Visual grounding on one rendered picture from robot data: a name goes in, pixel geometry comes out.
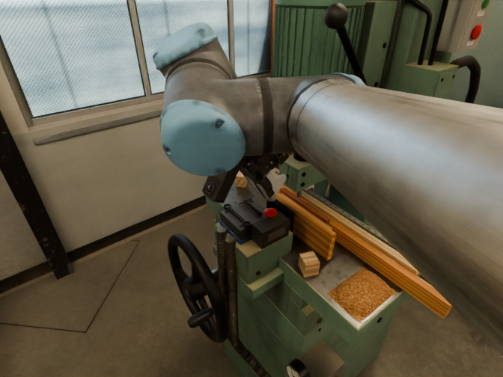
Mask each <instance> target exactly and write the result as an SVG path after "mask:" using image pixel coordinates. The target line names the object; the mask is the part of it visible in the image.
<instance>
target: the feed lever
mask: <svg viewBox="0 0 503 377"><path fill-rule="evenodd" d="M347 17H348V12H347V8H346V7H345V6H344V5H343V4H341V3H334V4H332V5H330V6H329V7H328V8H327V10H326V12H325V15H324V20H325V24H326V25H327V26H328V27H329V28H331V29H336V31H337V33H338V36H339V38H340V40H341V43H342V46H343V48H344V51H345V52H346V55H347V58H348V60H349V62H350V66H351V67H352V69H353V72H354V75H355V76H357V77H359V78H360V79H361V80H362V81H363V82H364V83H365V84H366V85H367V82H366V80H365V77H364V74H363V72H362V69H361V67H360V64H359V61H358V58H357V57H356V53H355V51H354V48H353V45H352V43H351V41H350V37H349V35H348V33H347V30H346V27H345V23H346V21H347ZM367 86H368V85H367Z"/></svg>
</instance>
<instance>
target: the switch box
mask: <svg viewBox="0 0 503 377"><path fill-rule="evenodd" d="M482 2H483V0H449V1H448V6H447V10H446V13H445V18H444V22H443V25H442V30H441V34H440V37H439V42H438V46H437V49H436V51H442V52H452V53H458V52H463V51H467V50H470V49H475V48H476V47H477V45H478V42H479V40H480V37H481V34H482V31H483V29H484V26H485V23H486V21H487V17H488V15H489V13H490V9H491V7H492V5H493V2H494V0H490V3H489V4H488V6H487V7H486V8H485V9H483V10H482V9H481V5H482ZM478 11H484V15H483V16H477V15H478ZM477 25H482V31H481V34H480V36H479V37H478V38H477V39H476V40H473V39H472V31H473V29H474V28H475V27H476V26H477ZM472 40H473V41H474V42H473V44H472V45H469V46H467V43H468V41H472Z"/></svg>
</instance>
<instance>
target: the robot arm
mask: <svg viewBox="0 0 503 377"><path fill-rule="evenodd" d="M152 58H153V62H154V63H155V65H156V69H157V70H159V71H160V72H161V73H162V74H163V75H164V77H165V92H164V100H163V107H162V114H161V116H160V119H159V128H160V132H161V143H162V148H163V150H164V152H165V154H166V156H167V157H168V158H169V160H170V161H171V162H172V163H173V164H174V165H176V166H177V167H178V168H180V169H182V170H183V171H186V172H188V173H191V174H195V175H199V176H208V178H207V181H206V182H205V184H204V187H203V189H202V192H203V193H204V194H205V195H206V196H207V197H208V198H209V199H210V200H211V201H212V202H217V203H224V202H225V199H226V197H227V196H228V192H229V191H230V189H231V186H232V185H233V183H234V180H235V178H236V176H237V174H238V172H239V171H240V172H241V173H242V174H243V176H244V177H245V178H246V179H247V180H248V181H249V182H250V183H251V184H252V185H253V186H254V188H255V189H256V190H257V191H258V192H259V193H260V194H261V195H262V196H263V197H264V198H265V199H267V200H268V201H272V202H273V201H274V200H275V199H276V194H277V192H278V190H279V189H280V188H281V187H282V185H283V184H284V182H285V180H286V175H285V174H281V175H279V176H277V177H275V176H274V175H275V167H276V166H277V165H278V164H280V165H282V164H283V163H284V162H285V161H286V160H287V159H288V158H289V156H288V154H287V153H298V154H299V155H300V156H301V157H302V158H303V159H304V160H306V161H308V162H310V163H311V164H312V165H313V166H314V167H315V168H316V169H317V170H318V171H319V172H320V173H321V174H322V175H323V176H324V177H325V178H326V179H327V180H328V181H329V182H330V183H331V184H332V185H333V186H334V187H335V188H336V189H337V190H338V191H339V192H340V193H341V194H342V195H343V196H344V197H345V198H346V199H347V200H348V201H349V202H350V203H351V204H352V205H353V206H354V207H355V208H356V209H357V210H358V211H359V212H360V213H361V214H362V215H363V216H364V217H365V218H366V219H367V220H368V221H369V222H370V223H371V225H372V226H373V227H374V228H375V229H376V230H377V231H378V232H379V233H380V234H381V235H382V236H383V237H384V238H385V239H386V240H387V241H388V242H389V243H390V244H391V245H392V246H393V247H394V248H395V249H396V250H397V251H398V252H399V253H400V254H401V255H402V256H403V257H404V258H405V259H406V260H407V261H408V262H409V263H410V264H411V265H412V266H413V267H414V268H415V269H416V270H417V271H418V272H419V273H420V274H421V275H422V276H423V277H424V278H425V279H426V280H427V281H428V282H429V283H430V284H431V285H432V286H433V287H434V288H435V289H436V290H437V291H438V292H439V293H440V294H441V295H442V296H443V297H444V298H445V299H446V300H447V301H448V302H449V303H450V304H451V305H452V306H453V308H454V309H455V310H456V311H457V312H458V313H459V314H460V315H461V316H462V317H463V318H464V319H465V320H466V321H467V322H468V323H469V324H470V325H471V326H472V327H473V328H474V329H475V330H476V331H477V332H478V333H479V334H480V335H481V336H482V337H483V338H484V339H485V340H486V341H487V342H488V343H489V344H490V345H491V346H492V347H493V348H494V349H495V350H496V351H497V352H498V353H499V354H500V355H501V356H502V357H503V108H494V107H489V106H485V105H476V104H471V103H467V102H459V101H454V100H449V99H441V98H436V97H431V96H423V95H418V94H410V93H405V92H400V91H392V90H387V89H382V88H374V87H369V86H367V85H366V84H365V83H364V82H363V81H362V80H361V79H360V78H359V77H357V76H354V75H347V74H345V73H331V74H328V75H324V76H294V77H278V78H262V79H238V77H237V74H236V73H235V72H234V69H233V67H232V66H231V63H230V61H229V60H228V58H227V56H226V54H225V52H224V50H223V48H222V46H221V45H220V43H219V41H218V36H217V35H215V34H214V32H213V30H212V28H211V27H210V26H209V25H208V24H207V23H205V22H197V23H194V24H191V25H188V26H186V27H184V28H182V29H180V30H179V31H176V32H175V33H173V34H172V35H171V36H169V37H168V38H166V39H165V40H164V41H162V42H161V43H160V44H159V45H158V46H157V48H156V49H155V50H154V52H153V57H152ZM282 153H285V154H284V155H283V156H282V157H281V158H280V159H279V157H280V156H281V155H282Z"/></svg>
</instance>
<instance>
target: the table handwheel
mask: <svg viewBox="0 0 503 377"><path fill-rule="evenodd" d="M178 246H179V247H180V248H181V249H182V250H183V252H184V253H185V254H186V256H187V257H188V258H189V260H190V262H191V263H192V276H188V275H187V273H185V272H184V270H183V269H182V266H181V263H180V258H179V253H178ZM168 257H169V260H170V264H171V268H172V271H173V273H174V277H175V280H176V282H177V285H178V287H179V289H180V292H181V294H182V296H183V299H184V301H185V302H186V305H187V307H188V308H189V310H190V312H191V314H192V315H194V314H196V313H198V312H200V311H201V309H202V310H205V309H207V308H209V307H208V305H207V303H206V300H205V298H204V296H206V295H208V298H209V300H210V303H211V306H212V309H213V312H214V316H215V319H216V323H215V320H214V318H213V316H211V317H210V318H209V319H207V320H206V321H205V322H203V323H202V324H200V325H199V327H200V328H201V330H202V331H203V332H204V333H205V334H206V335H207V336H208V337H209V338H210V339H211V340H212V341H213V342H215V343H223V342H225V341H226V339H227V338H228V335H229V320H228V313H227V310H226V307H225V303H224V300H223V297H222V294H221V292H220V289H219V287H218V284H217V283H218V282H219V273H218V268H216V269H214V270H212V271H210V268H209V266H208V265H207V263H206V261H205V259H204V258H203V257H202V255H201V253H200V252H199V250H198V249H197V248H196V247H195V245H194V244H193V243H192V242H191V241H190V240H189V239H188V238H187V237H186V236H184V235H183V234H180V233H175V234H173V235H171V236H170V238H169V240H168ZM197 300H198V303H199V304H200V306H201V309H200V307H199V306H198V303H197Z"/></svg>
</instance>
